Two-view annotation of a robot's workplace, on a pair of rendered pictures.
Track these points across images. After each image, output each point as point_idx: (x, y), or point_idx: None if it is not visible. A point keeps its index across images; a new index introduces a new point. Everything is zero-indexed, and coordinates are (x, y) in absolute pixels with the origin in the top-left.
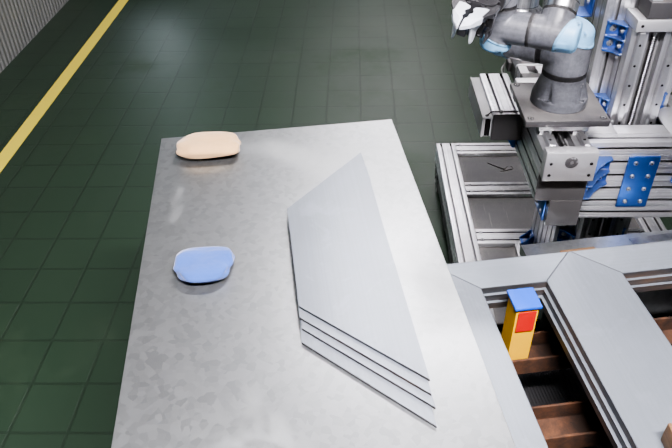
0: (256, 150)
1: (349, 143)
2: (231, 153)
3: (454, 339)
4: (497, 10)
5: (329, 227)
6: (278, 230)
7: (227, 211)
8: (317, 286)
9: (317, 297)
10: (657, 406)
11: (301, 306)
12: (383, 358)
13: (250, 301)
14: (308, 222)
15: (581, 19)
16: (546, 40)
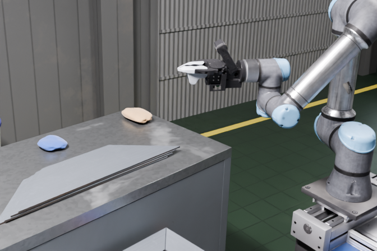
0: (152, 127)
1: (191, 144)
2: (137, 120)
3: (59, 215)
4: (210, 70)
5: (105, 157)
6: None
7: (97, 137)
8: (58, 168)
9: (51, 170)
10: None
11: (41, 169)
12: (24, 198)
13: (41, 162)
14: (104, 152)
15: (368, 131)
16: (270, 112)
